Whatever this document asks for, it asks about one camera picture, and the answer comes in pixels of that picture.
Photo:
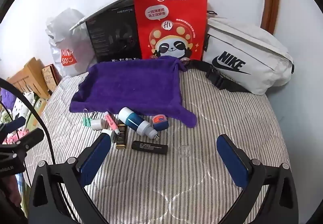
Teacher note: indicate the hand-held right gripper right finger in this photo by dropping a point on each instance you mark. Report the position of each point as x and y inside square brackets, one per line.
[232, 160]

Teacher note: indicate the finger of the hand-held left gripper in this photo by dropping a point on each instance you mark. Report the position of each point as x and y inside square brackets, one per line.
[30, 138]
[14, 124]

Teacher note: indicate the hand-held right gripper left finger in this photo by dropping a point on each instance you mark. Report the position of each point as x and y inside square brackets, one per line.
[97, 153]

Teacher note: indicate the white charger plug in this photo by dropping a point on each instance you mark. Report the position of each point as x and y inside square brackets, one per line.
[108, 133]

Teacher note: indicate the black and gold box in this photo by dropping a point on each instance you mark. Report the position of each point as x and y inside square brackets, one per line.
[122, 138]

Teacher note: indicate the white tape roll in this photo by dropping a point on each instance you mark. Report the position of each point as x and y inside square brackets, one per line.
[97, 124]

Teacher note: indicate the green binder clip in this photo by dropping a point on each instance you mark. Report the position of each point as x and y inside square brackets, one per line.
[87, 121]

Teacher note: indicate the pink highlighter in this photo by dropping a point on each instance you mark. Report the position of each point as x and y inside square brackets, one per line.
[109, 121]

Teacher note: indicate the clear plastic cap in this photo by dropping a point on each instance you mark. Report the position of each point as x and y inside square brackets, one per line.
[184, 150]

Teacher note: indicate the blue and white bottle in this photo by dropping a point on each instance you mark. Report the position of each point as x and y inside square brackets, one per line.
[133, 120]

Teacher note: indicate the black usb stick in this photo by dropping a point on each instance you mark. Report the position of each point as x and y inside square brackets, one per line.
[149, 147]

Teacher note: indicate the small pale grey plug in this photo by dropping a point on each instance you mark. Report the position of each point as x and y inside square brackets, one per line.
[154, 136]

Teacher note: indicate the pink cloth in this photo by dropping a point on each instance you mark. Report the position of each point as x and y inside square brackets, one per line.
[10, 136]

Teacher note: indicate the white patterned pillow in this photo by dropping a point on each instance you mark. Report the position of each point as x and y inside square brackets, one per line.
[25, 105]

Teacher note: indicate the purple cloth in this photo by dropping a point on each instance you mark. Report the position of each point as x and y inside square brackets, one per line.
[5, 100]

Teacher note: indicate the brown cardboard box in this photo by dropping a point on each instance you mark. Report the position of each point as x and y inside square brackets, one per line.
[30, 72]

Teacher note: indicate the brown patterned box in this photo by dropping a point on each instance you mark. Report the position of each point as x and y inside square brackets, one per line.
[50, 76]

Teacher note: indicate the striped bed sheet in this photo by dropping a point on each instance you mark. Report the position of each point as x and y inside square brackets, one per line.
[176, 188]

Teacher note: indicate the purple towel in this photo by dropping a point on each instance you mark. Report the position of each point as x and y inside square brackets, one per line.
[126, 82]

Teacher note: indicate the white plastic shopping bag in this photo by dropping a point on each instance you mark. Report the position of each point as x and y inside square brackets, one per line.
[58, 37]

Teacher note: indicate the black headset box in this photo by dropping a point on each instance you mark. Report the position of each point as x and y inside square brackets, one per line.
[111, 37]

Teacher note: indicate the white waist bag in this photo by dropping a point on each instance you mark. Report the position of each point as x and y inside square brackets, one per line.
[252, 44]

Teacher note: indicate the red paper bag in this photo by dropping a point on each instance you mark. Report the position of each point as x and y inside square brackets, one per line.
[176, 11]

